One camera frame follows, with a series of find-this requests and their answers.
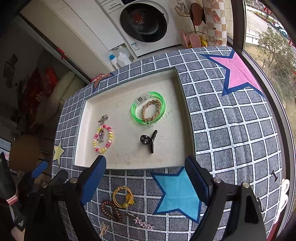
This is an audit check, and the yellow hair tie with charm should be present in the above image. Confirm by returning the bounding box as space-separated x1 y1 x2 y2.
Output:
112 185 136 209

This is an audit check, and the pink yellow spiral hair tie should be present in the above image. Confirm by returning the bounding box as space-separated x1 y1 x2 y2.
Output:
93 123 115 154

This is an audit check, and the silver metal hair clip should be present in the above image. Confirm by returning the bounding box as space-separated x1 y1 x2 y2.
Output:
97 129 104 142

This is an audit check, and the silver rhinestone brooch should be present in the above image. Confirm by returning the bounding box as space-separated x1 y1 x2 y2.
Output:
99 114 109 125

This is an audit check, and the black claw hair clip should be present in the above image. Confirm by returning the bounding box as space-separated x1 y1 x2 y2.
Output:
140 130 158 154

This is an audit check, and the tan braided hair tie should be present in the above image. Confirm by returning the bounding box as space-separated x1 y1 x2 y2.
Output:
140 99 163 123

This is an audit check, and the green translucent bangle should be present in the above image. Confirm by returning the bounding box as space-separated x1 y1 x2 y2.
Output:
130 91 166 125

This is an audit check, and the teal jewelry tray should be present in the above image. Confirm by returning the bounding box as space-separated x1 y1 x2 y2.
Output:
73 69 196 169

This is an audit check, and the wooden chair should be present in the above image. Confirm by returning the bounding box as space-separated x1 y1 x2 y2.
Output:
9 135 40 172

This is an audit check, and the star rhinestone hair clip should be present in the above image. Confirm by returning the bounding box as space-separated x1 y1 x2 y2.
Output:
127 212 154 230

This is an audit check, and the grey checked star tablecloth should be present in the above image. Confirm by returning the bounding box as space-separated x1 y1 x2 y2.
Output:
52 47 282 240

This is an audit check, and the dark red okay cushion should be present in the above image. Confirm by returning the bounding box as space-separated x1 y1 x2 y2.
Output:
23 66 58 122

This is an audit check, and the beige sofa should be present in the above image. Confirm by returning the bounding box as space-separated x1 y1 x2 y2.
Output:
39 70 86 126

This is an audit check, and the white plastic bottle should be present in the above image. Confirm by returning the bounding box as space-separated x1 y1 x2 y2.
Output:
117 52 132 68

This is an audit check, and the white detergent bottle blue cap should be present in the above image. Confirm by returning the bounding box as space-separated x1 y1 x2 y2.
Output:
109 54 119 69

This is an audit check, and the white front-load washing machine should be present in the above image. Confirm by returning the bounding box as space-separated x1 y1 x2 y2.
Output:
98 0 180 58

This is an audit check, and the checkered pink storage column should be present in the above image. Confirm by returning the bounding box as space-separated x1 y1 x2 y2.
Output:
203 0 227 47

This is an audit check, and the brown spiral hair tie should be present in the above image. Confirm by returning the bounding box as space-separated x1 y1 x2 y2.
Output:
99 200 124 222

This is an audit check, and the wire shoe rack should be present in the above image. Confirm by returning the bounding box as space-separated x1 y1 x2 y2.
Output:
174 1 208 49

